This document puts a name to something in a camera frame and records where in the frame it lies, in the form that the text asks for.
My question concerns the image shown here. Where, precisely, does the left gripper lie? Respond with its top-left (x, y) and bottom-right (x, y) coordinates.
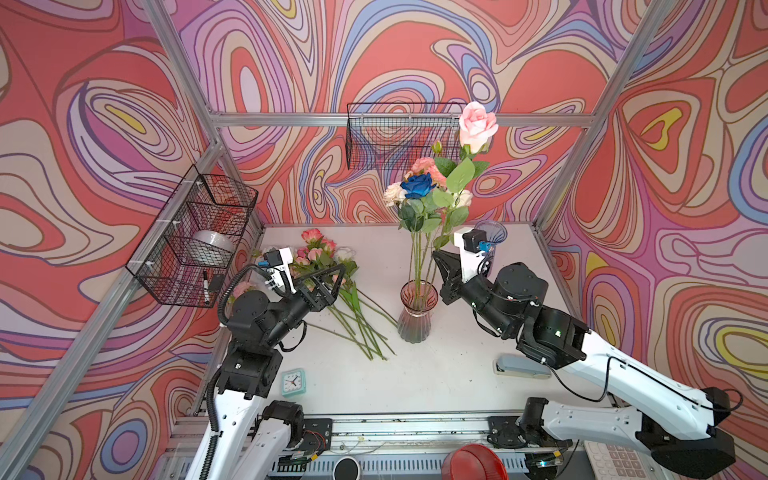
top-left (258, 267), bottom-right (343, 355)

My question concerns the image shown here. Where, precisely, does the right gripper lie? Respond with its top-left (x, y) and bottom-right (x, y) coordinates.
top-left (432, 248), bottom-right (518, 338)

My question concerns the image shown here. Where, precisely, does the pink glass vase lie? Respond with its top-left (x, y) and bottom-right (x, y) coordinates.
top-left (397, 280), bottom-right (439, 344)

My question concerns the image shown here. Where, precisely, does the blue rose stem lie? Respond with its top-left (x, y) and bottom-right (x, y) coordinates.
top-left (397, 173), bottom-right (439, 295)

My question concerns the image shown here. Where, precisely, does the white rose stem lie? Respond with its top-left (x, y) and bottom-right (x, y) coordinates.
top-left (453, 189), bottom-right (473, 208)

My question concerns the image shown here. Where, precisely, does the cream rose stem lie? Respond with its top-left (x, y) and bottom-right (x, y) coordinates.
top-left (383, 182), bottom-right (408, 208)

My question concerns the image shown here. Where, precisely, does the light pink rose stem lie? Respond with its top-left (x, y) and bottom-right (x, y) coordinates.
top-left (432, 101), bottom-right (499, 251)

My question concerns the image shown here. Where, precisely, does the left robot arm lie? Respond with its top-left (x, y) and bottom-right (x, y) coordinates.
top-left (186, 264), bottom-right (346, 479)

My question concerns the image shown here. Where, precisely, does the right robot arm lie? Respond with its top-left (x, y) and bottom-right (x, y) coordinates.
top-left (432, 250), bottom-right (736, 479)

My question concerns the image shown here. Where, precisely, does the pile of artificial flowers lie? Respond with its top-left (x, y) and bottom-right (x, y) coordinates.
top-left (225, 227), bottom-right (398, 362)

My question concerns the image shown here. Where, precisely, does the blue purple glass vase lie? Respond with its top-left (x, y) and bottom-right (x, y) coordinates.
top-left (474, 219), bottom-right (508, 244)

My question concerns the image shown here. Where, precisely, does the small teal alarm clock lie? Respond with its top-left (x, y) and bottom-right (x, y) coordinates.
top-left (280, 368), bottom-right (307, 398)

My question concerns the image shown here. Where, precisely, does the white tape roll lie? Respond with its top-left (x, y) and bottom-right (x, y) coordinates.
top-left (192, 230), bottom-right (235, 255)

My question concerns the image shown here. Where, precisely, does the black marker pen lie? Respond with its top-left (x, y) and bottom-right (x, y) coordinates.
top-left (202, 270), bottom-right (211, 306)

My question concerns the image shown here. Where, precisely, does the red emergency stop button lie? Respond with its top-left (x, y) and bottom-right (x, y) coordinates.
top-left (441, 444), bottom-right (508, 480)

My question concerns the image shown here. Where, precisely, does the white calculator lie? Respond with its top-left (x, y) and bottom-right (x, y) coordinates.
top-left (584, 441), bottom-right (649, 480)

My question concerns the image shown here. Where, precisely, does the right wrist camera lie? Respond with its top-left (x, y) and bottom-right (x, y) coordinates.
top-left (453, 227), bottom-right (494, 283)

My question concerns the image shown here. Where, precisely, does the black wire basket back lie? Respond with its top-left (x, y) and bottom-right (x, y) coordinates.
top-left (345, 101), bottom-right (465, 172)

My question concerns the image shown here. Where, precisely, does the black wire basket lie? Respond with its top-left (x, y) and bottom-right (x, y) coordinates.
top-left (345, 101), bottom-right (465, 172)
top-left (126, 166), bottom-right (258, 308)

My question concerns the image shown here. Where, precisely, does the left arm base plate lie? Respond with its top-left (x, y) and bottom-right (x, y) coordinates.
top-left (250, 418), bottom-right (334, 453)

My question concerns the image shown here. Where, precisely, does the black wire basket left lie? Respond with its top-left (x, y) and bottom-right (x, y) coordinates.
top-left (126, 166), bottom-right (258, 308)

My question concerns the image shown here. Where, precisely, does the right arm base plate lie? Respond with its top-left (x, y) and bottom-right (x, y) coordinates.
top-left (486, 416), bottom-right (573, 450)

